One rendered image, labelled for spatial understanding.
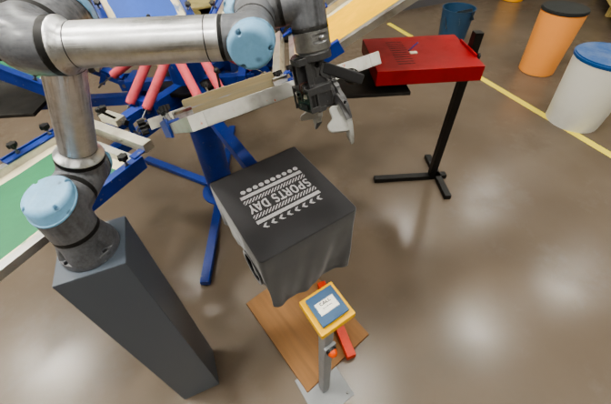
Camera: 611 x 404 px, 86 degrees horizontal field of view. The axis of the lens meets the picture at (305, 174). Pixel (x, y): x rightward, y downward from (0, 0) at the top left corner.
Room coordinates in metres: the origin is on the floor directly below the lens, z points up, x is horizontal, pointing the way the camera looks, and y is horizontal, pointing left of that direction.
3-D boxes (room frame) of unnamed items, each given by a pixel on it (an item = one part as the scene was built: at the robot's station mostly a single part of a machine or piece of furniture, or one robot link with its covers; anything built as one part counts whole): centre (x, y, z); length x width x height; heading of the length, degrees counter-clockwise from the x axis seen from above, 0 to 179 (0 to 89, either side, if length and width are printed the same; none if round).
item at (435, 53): (1.93, -0.72, 1.06); 0.61 x 0.46 x 0.12; 92
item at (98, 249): (0.54, 0.61, 1.25); 0.15 x 0.15 x 0.10
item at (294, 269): (0.75, -0.01, 0.74); 0.45 x 0.03 x 0.43; 122
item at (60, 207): (0.55, 0.61, 1.37); 0.13 x 0.12 x 0.14; 2
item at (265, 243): (0.94, 0.11, 0.95); 0.48 x 0.44 x 0.01; 32
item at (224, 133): (1.37, 0.37, 0.89); 1.24 x 0.06 x 0.06; 32
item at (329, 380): (0.45, -0.05, 0.48); 0.22 x 0.22 x 0.96; 32
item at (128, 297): (0.54, 0.61, 0.60); 0.18 x 0.18 x 1.20; 21
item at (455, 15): (4.50, -2.10, 0.27); 0.47 x 0.43 x 0.55; 33
